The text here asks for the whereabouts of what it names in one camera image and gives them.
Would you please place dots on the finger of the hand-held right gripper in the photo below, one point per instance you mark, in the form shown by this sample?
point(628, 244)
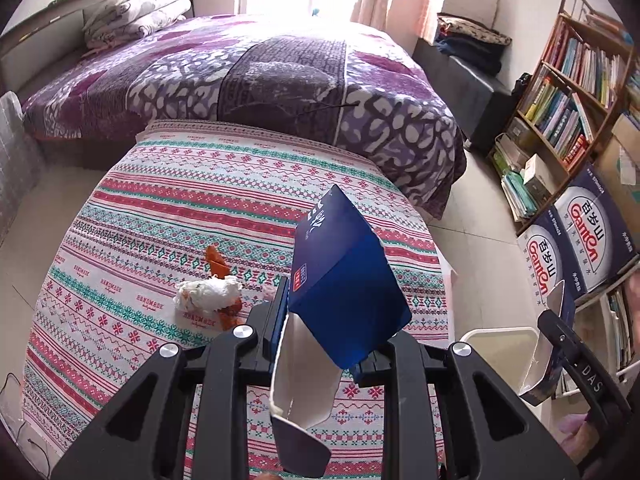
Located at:
point(555, 332)

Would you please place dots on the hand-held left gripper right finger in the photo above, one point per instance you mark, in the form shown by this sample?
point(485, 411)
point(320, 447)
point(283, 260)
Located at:
point(365, 369)

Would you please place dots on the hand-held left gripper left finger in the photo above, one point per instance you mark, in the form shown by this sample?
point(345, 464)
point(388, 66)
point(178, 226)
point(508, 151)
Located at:
point(281, 310)

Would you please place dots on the white plastic bin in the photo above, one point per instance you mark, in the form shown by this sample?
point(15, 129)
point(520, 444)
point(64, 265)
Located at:
point(500, 341)

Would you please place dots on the blue cardboard box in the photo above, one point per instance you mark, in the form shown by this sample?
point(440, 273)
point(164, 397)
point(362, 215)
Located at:
point(345, 280)

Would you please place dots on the person's right hand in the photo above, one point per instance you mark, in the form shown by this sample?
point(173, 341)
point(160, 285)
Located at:
point(634, 292)

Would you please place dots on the person's left hand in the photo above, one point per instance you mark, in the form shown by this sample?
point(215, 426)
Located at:
point(270, 476)

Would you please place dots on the white metal rack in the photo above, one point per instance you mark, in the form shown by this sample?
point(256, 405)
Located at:
point(615, 320)

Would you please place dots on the blue white water carton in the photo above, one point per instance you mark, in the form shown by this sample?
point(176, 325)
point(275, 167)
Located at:
point(592, 230)
point(545, 260)

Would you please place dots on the crumpled white tissue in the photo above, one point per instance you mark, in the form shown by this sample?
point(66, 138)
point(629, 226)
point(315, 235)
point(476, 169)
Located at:
point(207, 292)

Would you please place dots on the orange snack wrapper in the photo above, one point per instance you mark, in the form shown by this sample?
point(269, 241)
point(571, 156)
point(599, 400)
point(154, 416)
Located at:
point(217, 260)

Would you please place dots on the stack of books and papers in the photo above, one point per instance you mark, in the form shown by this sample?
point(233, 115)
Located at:
point(520, 185)

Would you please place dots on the striped patterned tablecloth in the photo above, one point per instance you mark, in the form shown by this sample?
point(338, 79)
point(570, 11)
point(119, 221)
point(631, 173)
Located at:
point(150, 210)

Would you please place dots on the brown cardboard box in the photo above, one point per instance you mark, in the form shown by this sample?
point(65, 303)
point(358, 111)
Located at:
point(622, 160)

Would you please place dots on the row of colourful books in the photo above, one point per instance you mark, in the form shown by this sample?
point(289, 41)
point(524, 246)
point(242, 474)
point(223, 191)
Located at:
point(585, 65)
point(557, 120)

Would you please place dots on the black bench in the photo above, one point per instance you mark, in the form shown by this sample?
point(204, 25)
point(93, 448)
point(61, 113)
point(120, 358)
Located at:
point(475, 100)

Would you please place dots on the black bag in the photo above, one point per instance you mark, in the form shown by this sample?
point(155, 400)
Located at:
point(522, 87)

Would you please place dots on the purple patterned bedspread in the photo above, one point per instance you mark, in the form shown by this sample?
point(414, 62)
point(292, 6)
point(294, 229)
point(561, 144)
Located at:
point(250, 60)

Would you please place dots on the wooden bookshelf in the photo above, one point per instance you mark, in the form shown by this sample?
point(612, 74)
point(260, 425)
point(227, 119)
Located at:
point(550, 67)

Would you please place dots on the stack of folded clothes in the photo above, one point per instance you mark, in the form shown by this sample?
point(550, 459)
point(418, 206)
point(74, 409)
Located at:
point(472, 45)

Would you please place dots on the grey striped sofa cover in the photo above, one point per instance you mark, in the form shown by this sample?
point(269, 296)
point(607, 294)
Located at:
point(17, 160)

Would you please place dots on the floral folded quilt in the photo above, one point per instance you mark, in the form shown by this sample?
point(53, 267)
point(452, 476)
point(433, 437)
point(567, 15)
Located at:
point(140, 27)
point(145, 2)

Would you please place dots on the white storage box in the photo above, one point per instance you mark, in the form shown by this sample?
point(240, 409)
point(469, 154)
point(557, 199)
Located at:
point(465, 7)

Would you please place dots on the dark bed headboard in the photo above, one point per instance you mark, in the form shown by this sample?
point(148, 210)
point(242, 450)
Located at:
point(30, 35)

